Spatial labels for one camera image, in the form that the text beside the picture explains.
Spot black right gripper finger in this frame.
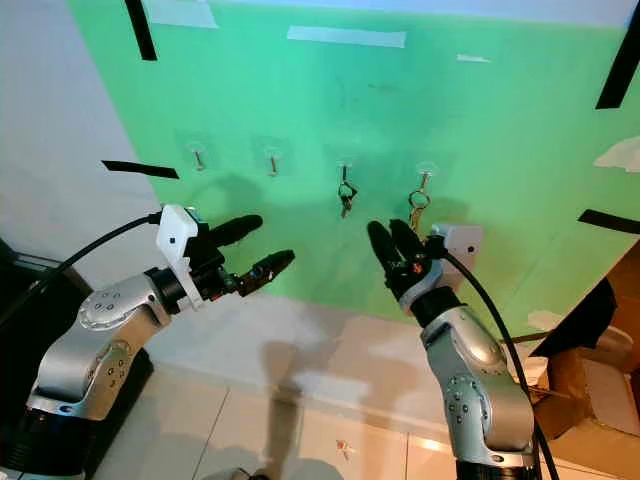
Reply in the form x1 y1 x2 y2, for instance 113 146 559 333
367 220 407 293
390 218 433 268

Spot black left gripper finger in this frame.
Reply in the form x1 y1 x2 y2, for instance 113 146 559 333
208 214 264 247
240 250 297 295

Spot black key bunch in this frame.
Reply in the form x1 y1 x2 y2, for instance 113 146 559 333
338 180 360 219

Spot black tape strip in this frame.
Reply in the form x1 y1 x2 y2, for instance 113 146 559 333
101 159 179 181
124 0 158 62
596 20 640 110
577 209 640 237

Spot black board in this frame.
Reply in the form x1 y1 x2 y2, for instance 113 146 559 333
530 278 621 358

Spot brown cardboard box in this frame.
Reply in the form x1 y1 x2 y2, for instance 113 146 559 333
525 325 640 480

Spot long white tape strip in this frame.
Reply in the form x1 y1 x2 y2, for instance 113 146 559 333
286 25 407 49

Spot wide white tape strip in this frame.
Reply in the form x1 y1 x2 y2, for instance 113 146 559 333
142 0 219 29

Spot torn white tape patch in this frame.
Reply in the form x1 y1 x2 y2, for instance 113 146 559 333
594 136 640 173

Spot brass keys on ring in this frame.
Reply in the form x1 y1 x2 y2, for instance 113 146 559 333
407 189 433 233

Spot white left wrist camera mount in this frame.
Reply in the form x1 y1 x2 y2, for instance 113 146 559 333
158 204 207 312

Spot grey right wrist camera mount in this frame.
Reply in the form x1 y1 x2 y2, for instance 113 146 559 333
428 222 483 267

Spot clear adhesive wall hook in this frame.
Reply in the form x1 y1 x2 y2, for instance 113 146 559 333
414 159 440 191
337 153 359 183
262 146 284 178
187 141 210 172

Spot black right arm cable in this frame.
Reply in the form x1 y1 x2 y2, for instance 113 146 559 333
443 250 561 480

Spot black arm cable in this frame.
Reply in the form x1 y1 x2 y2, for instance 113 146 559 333
443 250 561 480
0 210 164 331

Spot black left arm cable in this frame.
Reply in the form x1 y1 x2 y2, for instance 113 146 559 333
0 210 164 331

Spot green wall sheet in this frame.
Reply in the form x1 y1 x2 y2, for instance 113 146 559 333
65 0 640 326

